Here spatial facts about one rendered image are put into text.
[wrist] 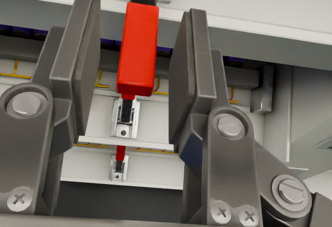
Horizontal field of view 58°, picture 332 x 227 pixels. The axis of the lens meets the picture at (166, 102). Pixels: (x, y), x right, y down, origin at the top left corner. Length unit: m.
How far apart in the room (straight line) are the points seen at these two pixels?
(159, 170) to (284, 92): 0.26
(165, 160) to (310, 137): 0.27
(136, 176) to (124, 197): 0.10
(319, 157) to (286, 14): 0.22
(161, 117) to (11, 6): 0.20
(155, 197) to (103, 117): 0.32
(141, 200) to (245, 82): 0.35
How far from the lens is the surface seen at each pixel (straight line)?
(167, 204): 0.61
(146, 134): 0.32
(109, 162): 0.50
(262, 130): 0.36
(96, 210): 0.60
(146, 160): 0.51
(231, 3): 0.17
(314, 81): 0.29
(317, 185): 0.62
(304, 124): 0.30
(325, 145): 0.33
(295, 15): 0.18
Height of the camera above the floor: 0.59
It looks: 61 degrees down
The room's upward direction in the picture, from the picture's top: 21 degrees clockwise
